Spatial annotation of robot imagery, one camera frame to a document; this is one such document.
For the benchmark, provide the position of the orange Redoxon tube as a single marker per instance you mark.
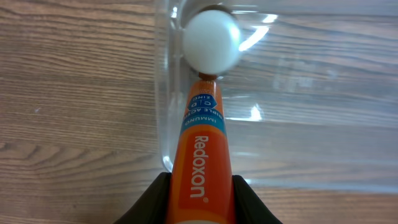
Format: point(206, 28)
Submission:
point(201, 186)

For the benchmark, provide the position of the clear plastic container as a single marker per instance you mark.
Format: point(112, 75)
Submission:
point(312, 102)

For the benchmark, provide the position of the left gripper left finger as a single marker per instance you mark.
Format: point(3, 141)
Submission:
point(151, 207)

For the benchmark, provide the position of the black tube white cap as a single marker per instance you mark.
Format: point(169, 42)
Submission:
point(210, 43)

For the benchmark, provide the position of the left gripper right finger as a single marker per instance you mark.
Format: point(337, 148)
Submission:
point(249, 208)

